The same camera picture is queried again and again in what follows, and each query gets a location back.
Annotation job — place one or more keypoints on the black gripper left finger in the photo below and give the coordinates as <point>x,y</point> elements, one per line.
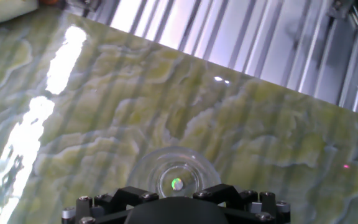
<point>110,202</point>

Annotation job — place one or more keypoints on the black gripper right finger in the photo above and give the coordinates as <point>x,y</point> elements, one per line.
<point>250,202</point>

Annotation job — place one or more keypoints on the green marble pattern mat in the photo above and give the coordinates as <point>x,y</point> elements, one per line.
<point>166,109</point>

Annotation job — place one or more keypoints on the cream white soft object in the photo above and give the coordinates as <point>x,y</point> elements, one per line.
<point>5,11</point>

